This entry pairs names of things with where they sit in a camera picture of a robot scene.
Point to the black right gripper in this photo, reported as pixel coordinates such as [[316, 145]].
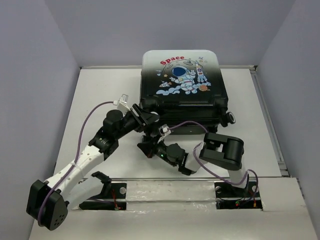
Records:
[[149, 148]]

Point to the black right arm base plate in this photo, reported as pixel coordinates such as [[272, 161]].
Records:
[[229, 197]]

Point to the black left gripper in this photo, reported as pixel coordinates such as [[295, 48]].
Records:
[[146, 118]]

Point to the aluminium table edge rail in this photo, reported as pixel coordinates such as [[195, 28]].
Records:
[[269, 124]]

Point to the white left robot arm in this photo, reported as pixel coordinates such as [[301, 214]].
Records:
[[47, 200]]

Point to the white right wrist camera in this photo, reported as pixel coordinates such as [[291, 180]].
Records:
[[164, 131]]

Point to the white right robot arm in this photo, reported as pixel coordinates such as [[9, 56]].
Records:
[[219, 150]]

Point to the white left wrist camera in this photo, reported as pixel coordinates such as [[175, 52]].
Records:
[[122, 104]]

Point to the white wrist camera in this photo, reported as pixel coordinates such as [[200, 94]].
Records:
[[122, 104], [164, 131]]

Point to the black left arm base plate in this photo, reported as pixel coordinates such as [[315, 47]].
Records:
[[112, 195]]

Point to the black space-print kids suitcase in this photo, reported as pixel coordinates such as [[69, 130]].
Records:
[[186, 89]]

